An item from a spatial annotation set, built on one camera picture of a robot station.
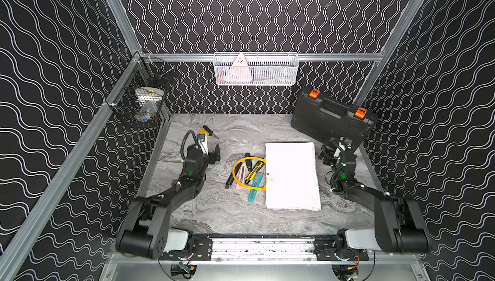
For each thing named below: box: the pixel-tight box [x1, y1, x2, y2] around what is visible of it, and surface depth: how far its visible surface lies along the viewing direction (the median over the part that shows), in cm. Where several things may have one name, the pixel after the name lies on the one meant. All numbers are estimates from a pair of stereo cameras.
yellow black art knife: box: [244, 160, 265, 185], surface depth 97 cm
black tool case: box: [290, 88, 379, 151], surface depth 93 cm
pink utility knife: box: [235, 163, 247, 190], surface depth 97 cm
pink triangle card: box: [224, 52, 253, 82], surface depth 92 cm
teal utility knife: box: [247, 174, 264, 204], surface depth 94 cm
